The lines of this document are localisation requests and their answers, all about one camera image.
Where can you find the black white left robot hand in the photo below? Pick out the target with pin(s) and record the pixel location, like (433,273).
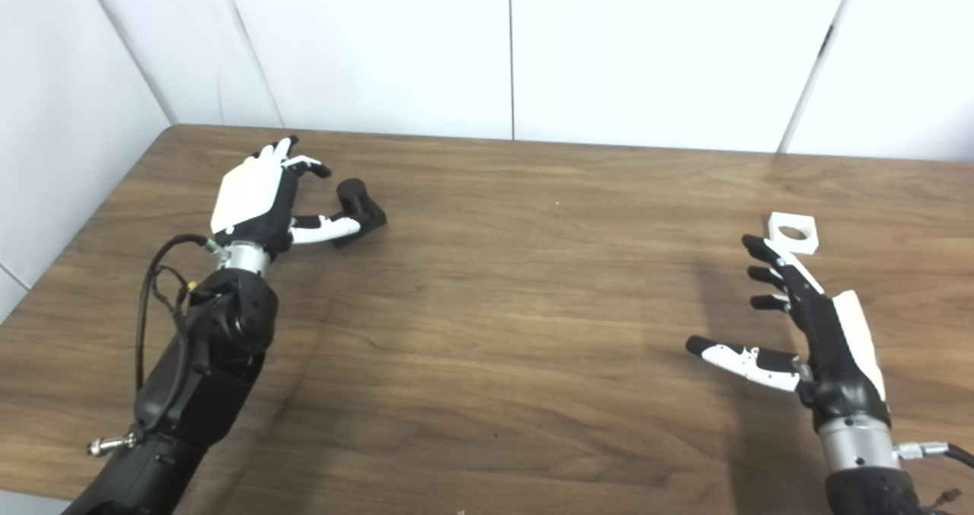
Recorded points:
(247,192)

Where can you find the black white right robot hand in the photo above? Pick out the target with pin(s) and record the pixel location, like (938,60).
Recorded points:
(833,355)

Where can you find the black peg with square base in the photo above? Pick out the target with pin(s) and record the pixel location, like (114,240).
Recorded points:
(361,203)

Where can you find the white square piece with hole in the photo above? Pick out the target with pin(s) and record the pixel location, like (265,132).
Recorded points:
(808,243)

